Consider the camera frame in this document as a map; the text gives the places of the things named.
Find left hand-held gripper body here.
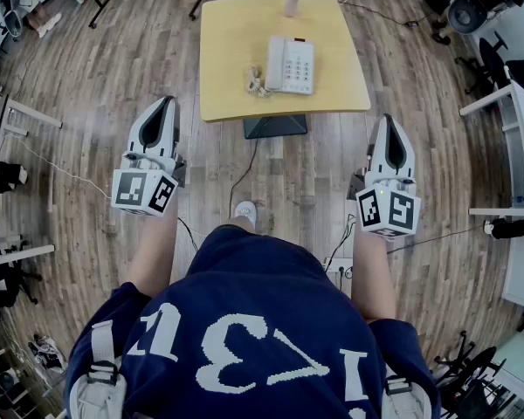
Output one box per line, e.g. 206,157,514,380
111,144,187,218

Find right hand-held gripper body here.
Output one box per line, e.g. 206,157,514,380
347,168,423,239

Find white telephone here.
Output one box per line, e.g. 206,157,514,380
264,34,316,96

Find person's left forearm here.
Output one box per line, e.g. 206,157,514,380
125,198,178,299

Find person's right forearm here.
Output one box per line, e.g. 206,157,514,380
350,224,398,323

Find white power strip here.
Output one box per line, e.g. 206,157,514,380
322,257,355,279

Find black table base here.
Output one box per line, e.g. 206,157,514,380
243,113,309,141

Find person's white shoe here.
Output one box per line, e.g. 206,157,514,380
234,200,259,231

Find person's leg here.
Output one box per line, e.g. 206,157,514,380
225,216,257,235

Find white desk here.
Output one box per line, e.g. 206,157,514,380
458,79,524,313

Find black office chair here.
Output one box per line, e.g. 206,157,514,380
455,30,513,96

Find person's navy printed shirt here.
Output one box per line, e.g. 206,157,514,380
64,223,443,419

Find grey round appliance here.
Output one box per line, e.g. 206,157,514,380
445,0,524,38

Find grey office chair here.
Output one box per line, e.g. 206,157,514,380
0,0,28,42

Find black and white sneakers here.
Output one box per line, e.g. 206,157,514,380
27,333,67,374

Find black swivel chair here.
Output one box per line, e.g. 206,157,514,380
433,329,508,415

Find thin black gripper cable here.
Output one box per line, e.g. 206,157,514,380
176,215,201,253
325,213,358,275

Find white floor cable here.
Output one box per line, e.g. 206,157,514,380
7,132,114,200

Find long black floor cable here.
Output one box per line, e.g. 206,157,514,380
386,223,486,256

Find beige cable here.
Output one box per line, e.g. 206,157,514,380
244,64,272,98

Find black metal stand frame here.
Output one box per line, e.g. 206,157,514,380
71,0,216,30

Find black cable with adapter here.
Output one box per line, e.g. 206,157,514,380
336,0,430,29

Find grey harness strap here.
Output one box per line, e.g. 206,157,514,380
380,373,434,419
68,319,128,419

